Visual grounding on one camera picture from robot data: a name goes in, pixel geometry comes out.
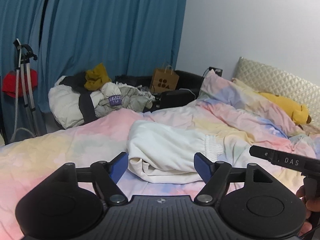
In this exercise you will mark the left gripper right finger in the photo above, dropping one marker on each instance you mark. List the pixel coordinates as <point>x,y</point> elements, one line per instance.
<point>218,176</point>

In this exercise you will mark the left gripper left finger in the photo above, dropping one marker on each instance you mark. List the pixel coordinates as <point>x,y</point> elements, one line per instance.
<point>103,175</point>

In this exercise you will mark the white hooded sweatshirt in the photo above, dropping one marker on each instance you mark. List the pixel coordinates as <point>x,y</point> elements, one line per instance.
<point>163,154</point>

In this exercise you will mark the person right hand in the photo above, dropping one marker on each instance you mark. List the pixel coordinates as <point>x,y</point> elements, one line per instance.
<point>312,205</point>

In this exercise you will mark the yellow plush toy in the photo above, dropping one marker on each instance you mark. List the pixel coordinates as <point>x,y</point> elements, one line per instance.
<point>298,113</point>

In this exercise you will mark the grey crumpled garment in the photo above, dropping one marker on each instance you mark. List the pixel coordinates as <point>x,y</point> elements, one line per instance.
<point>120,95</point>

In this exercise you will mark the mustard yellow garment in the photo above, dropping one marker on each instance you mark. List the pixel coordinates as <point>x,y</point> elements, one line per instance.
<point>96,77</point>

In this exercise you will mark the black bedside sofa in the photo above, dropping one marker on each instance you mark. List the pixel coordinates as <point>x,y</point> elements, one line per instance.
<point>187,88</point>

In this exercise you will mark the black garment on pile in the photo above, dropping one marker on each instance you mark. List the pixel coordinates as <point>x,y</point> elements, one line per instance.
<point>76,82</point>

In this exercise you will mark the cream quilted headboard cushion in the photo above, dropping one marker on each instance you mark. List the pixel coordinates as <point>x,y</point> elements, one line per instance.
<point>268,79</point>

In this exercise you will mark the brown paper shopping bag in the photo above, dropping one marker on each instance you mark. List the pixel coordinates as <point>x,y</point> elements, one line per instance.
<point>164,79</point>

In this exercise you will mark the blue curtain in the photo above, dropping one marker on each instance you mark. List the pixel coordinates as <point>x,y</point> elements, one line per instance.
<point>130,37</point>

